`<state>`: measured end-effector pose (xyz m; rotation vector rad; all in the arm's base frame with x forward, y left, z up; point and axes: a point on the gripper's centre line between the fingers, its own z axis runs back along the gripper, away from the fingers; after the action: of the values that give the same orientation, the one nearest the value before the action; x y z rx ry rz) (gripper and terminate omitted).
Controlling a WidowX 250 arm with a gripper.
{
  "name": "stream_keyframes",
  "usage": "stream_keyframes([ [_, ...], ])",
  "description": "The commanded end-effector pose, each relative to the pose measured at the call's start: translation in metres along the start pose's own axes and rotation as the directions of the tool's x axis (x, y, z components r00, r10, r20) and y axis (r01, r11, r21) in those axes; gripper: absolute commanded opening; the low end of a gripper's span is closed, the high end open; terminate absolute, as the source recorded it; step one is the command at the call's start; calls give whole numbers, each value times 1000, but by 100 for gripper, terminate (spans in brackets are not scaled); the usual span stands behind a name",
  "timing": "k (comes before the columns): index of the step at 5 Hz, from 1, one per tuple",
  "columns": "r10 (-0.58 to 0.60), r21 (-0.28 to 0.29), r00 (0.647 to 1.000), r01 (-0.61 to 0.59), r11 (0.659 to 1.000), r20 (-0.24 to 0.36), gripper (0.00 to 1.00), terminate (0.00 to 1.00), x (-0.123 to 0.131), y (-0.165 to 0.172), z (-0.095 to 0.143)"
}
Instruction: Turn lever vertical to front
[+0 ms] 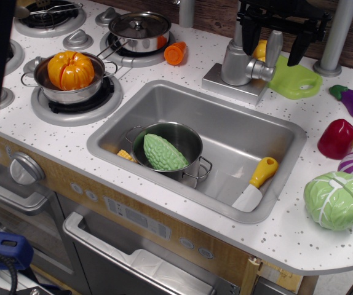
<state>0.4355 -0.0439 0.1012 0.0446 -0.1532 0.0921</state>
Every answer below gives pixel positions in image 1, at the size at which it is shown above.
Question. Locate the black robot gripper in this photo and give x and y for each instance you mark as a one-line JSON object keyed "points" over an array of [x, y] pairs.
{"points": [[299, 18]]}

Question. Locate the silver faucet lever handle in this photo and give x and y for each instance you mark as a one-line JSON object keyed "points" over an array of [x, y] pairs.
{"points": [[268, 56]]}

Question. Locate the grey vertical pole right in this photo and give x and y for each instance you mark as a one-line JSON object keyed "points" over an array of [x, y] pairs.
{"points": [[328, 65]]}

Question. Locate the grey vertical pole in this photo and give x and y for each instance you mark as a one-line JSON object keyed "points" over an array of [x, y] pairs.
{"points": [[186, 13], [328, 65]]}

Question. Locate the grey vertical pole left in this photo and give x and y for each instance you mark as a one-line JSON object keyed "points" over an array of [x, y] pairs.
{"points": [[186, 13]]}

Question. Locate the yellow toy lemon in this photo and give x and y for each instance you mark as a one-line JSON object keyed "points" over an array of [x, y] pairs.
{"points": [[260, 50]]}

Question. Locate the green toy cutting board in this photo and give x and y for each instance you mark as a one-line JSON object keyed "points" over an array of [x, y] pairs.
{"points": [[294, 82]]}

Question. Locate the silver toy faucet base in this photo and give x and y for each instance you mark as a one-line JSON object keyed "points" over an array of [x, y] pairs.
{"points": [[240, 75]]}

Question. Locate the orange toy carrot piece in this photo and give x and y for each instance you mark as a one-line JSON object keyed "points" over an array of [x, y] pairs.
{"points": [[175, 53]]}

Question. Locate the grey toy sink basin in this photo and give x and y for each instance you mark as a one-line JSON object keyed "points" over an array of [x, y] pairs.
{"points": [[233, 139]]}

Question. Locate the red toy bell pepper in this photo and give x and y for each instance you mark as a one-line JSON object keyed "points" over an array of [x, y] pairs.
{"points": [[337, 140]]}

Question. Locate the lidded steel saucepan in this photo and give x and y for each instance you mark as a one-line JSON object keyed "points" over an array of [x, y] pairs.
{"points": [[137, 34]]}

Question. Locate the steel pot in sink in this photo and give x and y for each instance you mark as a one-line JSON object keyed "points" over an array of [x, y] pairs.
{"points": [[185, 139]]}

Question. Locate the green toy bitter gourd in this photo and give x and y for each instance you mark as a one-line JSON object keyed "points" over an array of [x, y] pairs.
{"points": [[162, 155]]}

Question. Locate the back right stove burner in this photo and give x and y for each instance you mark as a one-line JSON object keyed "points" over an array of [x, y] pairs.
{"points": [[131, 60]]}

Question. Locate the grey stove knob rear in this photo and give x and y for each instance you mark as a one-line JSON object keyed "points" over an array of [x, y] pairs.
{"points": [[105, 18]]}

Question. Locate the grey stove knob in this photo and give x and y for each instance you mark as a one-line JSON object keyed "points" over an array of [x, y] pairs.
{"points": [[105, 18], [78, 41], [6, 97]]}

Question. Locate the green toy cabbage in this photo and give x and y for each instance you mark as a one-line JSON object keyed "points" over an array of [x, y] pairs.
{"points": [[329, 200]]}

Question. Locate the front grey stove burner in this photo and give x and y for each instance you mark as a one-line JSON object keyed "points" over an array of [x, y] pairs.
{"points": [[113, 97]]}

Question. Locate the yellow toy corn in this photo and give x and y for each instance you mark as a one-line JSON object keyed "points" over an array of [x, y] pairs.
{"points": [[125, 155]]}

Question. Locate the orange toy pumpkin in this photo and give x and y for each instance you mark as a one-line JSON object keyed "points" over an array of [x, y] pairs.
{"points": [[70, 70]]}

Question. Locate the back left stove burner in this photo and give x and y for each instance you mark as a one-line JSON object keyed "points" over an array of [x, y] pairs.
{"points": [[60, 30]]}

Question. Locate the steel pot on burner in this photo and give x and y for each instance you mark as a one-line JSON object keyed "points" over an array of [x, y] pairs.
{"points": [[41, 79]]}

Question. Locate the left edge stove burner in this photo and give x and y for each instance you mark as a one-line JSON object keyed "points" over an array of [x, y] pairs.
{"points": [[15, 57]]}

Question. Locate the grey stove knob left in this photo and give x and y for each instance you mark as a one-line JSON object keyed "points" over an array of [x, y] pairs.
{"points": [[6, 97]]}

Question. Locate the silver dishwasher door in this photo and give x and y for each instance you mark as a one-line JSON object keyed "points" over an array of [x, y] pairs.
{"points": [[116, 261]]}

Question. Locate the silver oven dial knob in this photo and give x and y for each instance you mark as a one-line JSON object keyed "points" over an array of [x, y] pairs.
{"points": [[24, 170]]}

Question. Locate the blue clamp device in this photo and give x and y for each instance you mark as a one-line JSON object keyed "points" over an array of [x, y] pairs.
{"points": [[17, 249]]}

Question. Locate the yellow handled toy knife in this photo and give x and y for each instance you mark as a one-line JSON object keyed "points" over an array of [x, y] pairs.
{"points": [[250, 198]]}

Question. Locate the wire rack utensil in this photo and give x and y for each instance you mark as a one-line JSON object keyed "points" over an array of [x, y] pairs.
{"points": [[48, 14]]}

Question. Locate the silver oven door handle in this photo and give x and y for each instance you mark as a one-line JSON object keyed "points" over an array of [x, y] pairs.
{"points": [[30, 206]]}

